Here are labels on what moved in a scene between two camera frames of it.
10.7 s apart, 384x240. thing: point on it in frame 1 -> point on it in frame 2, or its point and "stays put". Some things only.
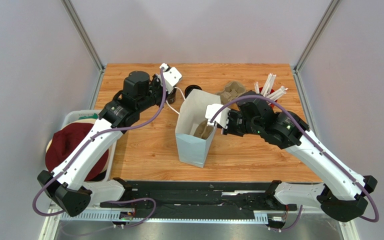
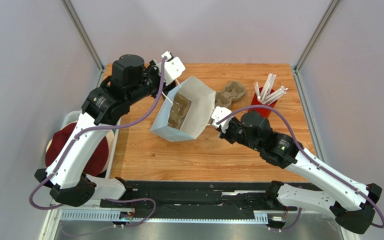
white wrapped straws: x=267 y=91 stays put
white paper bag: x=194 y=135 -> x=186 y=111
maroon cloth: x=64 y=140 stays put
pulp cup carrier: x=203 y=130 -> x=180 y=107
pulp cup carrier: x=232 y=90 stays put
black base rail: x=156 y=196 stays put
